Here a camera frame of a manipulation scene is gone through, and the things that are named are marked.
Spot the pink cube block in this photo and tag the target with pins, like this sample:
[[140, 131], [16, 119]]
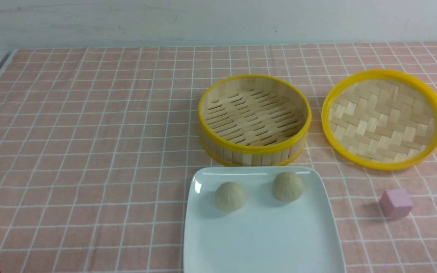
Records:
[[396, 203]]

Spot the yellow rimmed woven steamer lid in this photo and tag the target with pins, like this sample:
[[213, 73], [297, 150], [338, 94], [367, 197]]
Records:
[[381, 119]]

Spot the steamed bun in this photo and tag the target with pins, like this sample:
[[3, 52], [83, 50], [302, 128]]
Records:
[[230, 197], [288, 187]]

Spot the white square plate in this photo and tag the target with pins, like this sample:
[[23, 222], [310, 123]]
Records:
[[265, 235]]

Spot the pink checkered tablecloth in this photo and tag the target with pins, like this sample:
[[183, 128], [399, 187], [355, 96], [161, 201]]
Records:
[[98, 147]]

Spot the yellow rimmed bamboo steamer basket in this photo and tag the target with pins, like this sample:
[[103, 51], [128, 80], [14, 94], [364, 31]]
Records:
[[253, 120]]

